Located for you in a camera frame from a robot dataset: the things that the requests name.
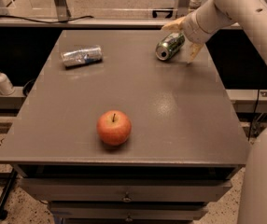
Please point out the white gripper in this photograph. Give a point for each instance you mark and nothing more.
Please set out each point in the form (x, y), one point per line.
(190, 29)

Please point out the green soda can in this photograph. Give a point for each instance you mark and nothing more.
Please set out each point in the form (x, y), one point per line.
(169, 46)

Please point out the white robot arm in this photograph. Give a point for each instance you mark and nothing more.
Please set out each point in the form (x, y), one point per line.
(251, 15)

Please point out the silver blue can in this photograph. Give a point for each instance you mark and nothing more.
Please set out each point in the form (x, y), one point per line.
(82, 56)

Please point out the red apple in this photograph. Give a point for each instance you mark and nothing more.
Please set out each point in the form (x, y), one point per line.
(114, 127)

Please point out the grey drawer cabinet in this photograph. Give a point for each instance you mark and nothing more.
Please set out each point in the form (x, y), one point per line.
(185, 145)

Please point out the white pump bottle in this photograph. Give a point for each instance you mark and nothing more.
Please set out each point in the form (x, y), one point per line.
(6, 87)

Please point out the black floor stand leg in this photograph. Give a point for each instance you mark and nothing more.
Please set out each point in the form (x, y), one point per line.
(10, 181)

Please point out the right metal bracket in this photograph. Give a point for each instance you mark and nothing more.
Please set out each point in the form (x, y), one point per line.
(182, 8)

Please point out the metal bracket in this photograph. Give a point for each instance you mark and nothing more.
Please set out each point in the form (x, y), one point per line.
(62, 10)
(182, 8)

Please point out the left metal bracket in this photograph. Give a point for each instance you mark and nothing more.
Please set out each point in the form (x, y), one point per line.
(62, 10)

